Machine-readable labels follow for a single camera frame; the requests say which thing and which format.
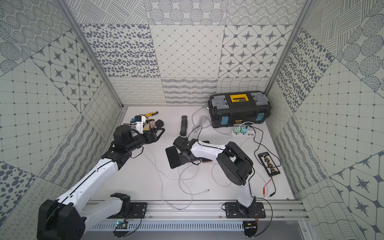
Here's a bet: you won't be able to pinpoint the green charger plug right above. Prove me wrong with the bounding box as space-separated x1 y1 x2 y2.
240 126 248 134

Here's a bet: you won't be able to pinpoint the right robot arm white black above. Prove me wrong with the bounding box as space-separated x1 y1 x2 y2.
166 137 256 208

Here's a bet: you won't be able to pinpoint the green charger plug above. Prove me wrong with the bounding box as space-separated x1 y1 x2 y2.
240 126 248 134
234 127 241 134

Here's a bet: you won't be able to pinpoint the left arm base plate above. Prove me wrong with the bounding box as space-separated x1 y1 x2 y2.
108 202 148 219

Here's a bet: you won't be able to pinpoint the yellow black pliers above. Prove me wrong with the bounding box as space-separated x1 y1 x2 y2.
144 112 159 118

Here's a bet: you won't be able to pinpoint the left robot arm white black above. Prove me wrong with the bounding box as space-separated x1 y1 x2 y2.
37 120 165 240

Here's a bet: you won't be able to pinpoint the blue case phone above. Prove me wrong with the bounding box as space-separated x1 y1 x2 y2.
166 146 182 169

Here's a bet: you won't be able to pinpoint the white power strip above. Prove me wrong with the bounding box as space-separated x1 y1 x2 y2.
231 131 256 139

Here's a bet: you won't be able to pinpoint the black toolbox yellow handle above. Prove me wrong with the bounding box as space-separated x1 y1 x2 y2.
208 91 272 128

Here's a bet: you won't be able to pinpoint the pink case phone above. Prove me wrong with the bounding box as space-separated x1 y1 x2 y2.
201 158 212 163

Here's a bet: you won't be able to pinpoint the green charger plug left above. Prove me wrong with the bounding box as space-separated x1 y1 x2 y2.
234 127 241 134

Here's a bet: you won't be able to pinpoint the aluminium front rail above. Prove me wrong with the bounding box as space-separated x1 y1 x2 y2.
64 200 310 222

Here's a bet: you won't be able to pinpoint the black ribbed cylinder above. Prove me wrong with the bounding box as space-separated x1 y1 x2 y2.
180 116 188 137

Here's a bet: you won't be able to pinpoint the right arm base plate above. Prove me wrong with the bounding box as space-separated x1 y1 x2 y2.
224 202 266 219

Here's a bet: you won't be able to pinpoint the coiled grey power cord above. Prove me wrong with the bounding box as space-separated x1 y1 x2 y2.
191 105 214 134

